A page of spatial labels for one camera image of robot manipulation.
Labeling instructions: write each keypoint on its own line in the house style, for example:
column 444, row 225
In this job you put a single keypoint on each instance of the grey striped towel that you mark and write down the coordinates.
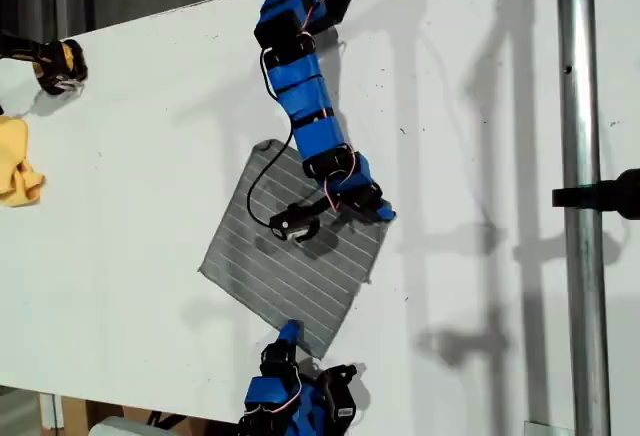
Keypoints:
column 300, row 281

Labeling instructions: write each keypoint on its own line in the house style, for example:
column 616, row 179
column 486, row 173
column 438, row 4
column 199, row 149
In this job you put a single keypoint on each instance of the white plastic container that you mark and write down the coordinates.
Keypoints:
column 120, row 427

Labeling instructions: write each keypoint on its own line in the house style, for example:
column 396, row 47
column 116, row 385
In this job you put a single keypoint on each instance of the brown cardboard box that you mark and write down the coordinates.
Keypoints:
column 80, row 413

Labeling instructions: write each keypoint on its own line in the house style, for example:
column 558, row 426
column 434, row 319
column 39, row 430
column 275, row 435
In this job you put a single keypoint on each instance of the yellow cloth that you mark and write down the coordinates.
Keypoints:
column 15, row 166

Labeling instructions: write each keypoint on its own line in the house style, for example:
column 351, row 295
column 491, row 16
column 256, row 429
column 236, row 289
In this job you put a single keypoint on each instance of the black yellow clamp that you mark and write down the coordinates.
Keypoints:
column 55, row 63

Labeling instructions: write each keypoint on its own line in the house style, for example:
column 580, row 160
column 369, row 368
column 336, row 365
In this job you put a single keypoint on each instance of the short black camera stalk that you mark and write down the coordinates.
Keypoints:
column 325, row 204
column 342, row 371

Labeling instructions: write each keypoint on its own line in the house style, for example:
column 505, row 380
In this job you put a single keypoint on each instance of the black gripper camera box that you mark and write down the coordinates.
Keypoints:
column 342, row 398
column 290, row 221

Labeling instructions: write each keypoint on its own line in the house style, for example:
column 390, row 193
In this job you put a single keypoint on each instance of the steel post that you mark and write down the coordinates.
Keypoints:
column 580, row 106

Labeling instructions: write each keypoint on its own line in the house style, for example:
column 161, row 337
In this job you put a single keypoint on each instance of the black post clamp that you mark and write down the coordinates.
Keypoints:
column 615, row 193

